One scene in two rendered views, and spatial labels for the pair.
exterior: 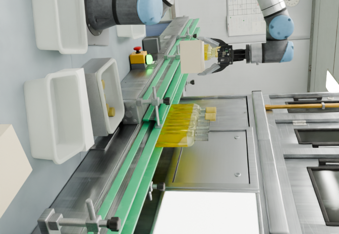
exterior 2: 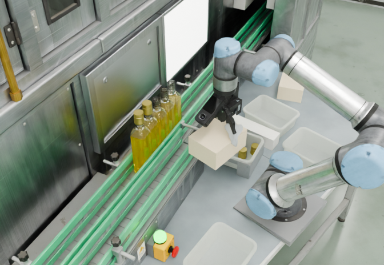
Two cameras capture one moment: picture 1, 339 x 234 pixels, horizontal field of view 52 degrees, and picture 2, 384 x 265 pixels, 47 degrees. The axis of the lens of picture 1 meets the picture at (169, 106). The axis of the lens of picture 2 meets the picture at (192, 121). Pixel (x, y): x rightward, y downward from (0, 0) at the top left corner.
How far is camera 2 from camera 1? 2.50 m
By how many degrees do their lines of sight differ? 111
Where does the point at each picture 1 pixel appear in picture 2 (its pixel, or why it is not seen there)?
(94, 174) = not seen: hidden behind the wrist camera
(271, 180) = (151, 10)
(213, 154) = (130, 81)
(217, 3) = not seen: outside the picture
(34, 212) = (242, 95)
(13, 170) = (288, 82)
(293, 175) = not seen: outside the picture
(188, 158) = (136, 99)
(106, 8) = not seen: hidden behind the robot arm
